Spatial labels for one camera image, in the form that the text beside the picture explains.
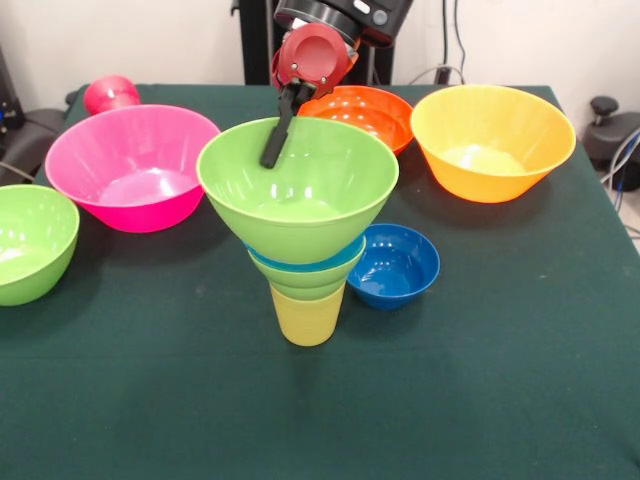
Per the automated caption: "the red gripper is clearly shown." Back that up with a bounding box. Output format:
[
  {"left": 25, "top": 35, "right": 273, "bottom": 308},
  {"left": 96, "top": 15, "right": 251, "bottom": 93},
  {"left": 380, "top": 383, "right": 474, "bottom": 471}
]
[{"left": 259, "top": 22, "right": 360, "bottom": 169}]

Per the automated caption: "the large green plastic bowl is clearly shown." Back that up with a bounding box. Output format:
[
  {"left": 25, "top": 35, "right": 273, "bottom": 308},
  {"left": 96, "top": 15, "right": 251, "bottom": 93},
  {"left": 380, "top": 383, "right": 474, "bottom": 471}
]
[
  {"left": 0, "top": 184, "right": 81, "bottom": 308},
  {"left": 195, "top": 116, "right": 400, "bottom": 266}
]

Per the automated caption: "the red-orange plastic bowl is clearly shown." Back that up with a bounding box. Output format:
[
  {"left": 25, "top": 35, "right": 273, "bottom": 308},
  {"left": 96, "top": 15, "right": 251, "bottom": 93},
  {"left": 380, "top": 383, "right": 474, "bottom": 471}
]
[{"left": 297, "top": 85, "right": 415, "bottom": 156}]

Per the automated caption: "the light blue plastic bowl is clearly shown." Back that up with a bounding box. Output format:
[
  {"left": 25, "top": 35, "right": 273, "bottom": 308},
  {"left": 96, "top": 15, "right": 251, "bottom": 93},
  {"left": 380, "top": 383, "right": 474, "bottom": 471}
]
[{"left": 243, "top": 235, "right": 366, "bottom": 274}]

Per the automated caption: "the small green plastic bowl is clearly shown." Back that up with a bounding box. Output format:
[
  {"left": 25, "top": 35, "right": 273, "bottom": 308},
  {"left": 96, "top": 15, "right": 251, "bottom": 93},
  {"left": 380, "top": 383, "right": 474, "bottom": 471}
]
[{"left": 248, "top": 239, "right": 367, "bottom": 302}]

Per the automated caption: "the yellow plastic cup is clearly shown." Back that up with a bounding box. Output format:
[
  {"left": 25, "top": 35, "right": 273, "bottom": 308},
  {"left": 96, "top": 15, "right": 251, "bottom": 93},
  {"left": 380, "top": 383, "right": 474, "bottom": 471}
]
[{"left": 269, "top": 282, "right": 347, "bottom": 347}]

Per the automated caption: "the black computer tower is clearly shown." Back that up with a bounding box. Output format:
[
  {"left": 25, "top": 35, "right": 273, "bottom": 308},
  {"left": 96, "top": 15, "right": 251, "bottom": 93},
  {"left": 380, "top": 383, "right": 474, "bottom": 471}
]
[{"left": 0, "top": 44, "right": 25, "bottom": 132}]

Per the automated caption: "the large pink plastic bowl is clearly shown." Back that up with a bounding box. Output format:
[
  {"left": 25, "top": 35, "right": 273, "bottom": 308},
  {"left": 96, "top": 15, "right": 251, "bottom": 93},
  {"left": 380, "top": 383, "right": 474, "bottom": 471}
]
[{"left": 44, "top": 103, "right": 222, "bottom": 234}]

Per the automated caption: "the red plastic cup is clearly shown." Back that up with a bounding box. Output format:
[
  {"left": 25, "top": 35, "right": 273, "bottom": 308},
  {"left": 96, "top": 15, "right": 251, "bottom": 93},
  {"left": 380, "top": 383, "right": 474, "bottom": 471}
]
[{"left": 82, "top": 74, "right": 143, "bottom": 117}]

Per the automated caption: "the dark blue plastic bowl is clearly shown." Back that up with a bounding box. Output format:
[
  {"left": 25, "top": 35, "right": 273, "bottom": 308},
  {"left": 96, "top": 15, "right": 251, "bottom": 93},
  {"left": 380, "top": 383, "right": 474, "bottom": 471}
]
[{"left": 347, "top": 223, "right": 442, "bottom": 310}]

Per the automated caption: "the large orange plastic bowl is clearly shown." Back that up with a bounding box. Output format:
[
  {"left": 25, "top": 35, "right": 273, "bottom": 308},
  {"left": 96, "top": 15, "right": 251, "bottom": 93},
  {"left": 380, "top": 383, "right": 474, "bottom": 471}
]
[{"left": 409, "top": 83, "right": 577, "bottom": 204}]

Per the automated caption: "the dark green tablecloth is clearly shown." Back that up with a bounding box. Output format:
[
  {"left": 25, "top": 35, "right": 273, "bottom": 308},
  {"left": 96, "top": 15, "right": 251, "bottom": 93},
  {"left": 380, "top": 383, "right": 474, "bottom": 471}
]
[{"left": 0, "top": 82, "right": 640, "bottom": 480}]

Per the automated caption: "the black wall cable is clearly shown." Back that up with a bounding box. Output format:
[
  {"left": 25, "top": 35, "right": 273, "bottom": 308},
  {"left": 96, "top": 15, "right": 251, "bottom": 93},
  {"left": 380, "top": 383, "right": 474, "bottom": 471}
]
[{"left": 442, "top": 0, "right": 467, "bottom": 71}]

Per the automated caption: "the grey cable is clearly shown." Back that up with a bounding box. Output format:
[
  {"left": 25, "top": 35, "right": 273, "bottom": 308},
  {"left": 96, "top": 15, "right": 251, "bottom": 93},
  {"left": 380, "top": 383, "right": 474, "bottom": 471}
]
[{"left": 0, "top": 160, "right": 35, "bottom": 182}]

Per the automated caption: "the light blue cable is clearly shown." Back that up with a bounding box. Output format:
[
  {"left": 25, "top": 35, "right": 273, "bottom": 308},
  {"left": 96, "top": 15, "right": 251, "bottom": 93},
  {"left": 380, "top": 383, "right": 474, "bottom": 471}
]
[{"left": 599, "top": 127, "right": 640, "bottom": 214}]

